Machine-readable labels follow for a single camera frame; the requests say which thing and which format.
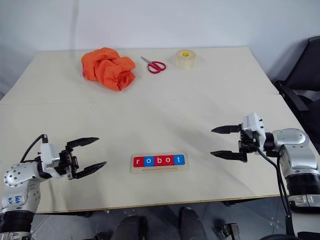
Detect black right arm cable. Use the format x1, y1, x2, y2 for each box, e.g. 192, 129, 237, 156
254, 146, 294, 221

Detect wooden letter tray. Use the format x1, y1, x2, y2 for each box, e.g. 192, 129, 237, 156
130, 153, 189, 175

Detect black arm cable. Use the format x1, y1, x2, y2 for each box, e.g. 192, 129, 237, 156
254, 146, 294, 221
19, 134, 49, 164

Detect clear tape roll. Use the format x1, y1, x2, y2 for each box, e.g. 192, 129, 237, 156
174, 49, 197, 70

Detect black chair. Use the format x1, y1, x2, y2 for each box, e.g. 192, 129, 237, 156
274, 35, 320, 151

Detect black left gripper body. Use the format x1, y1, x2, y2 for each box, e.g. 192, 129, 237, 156
55, 147, 80, 180

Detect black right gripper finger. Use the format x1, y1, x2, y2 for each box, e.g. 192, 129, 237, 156
210, 150, 247, 163
211, 124, 243, 134

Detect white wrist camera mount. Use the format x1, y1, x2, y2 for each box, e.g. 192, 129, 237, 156
37, 143, 65, 180
240, 112, 267, 152

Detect black metal floor bracket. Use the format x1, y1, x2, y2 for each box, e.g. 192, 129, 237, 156
216, 222, 241, 240

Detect crumpled orange cloth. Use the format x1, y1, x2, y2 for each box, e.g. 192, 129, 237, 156
80, 46, 137, 92

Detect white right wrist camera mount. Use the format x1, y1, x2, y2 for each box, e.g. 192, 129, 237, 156
240, 112, 267, 152

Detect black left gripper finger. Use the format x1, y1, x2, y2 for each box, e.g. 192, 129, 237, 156
66, 136, 100, 151
74, 161, 108, 180

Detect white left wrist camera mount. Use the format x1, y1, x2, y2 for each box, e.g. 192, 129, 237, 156
37, 143, 65, 180

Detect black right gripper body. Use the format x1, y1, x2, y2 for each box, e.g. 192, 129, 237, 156
237, 129, 260, 163

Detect red handled scissors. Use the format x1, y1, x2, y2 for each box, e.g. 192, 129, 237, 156
140, 55, 167, 75

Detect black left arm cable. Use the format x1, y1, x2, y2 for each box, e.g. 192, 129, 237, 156
19, 134, 49, 164

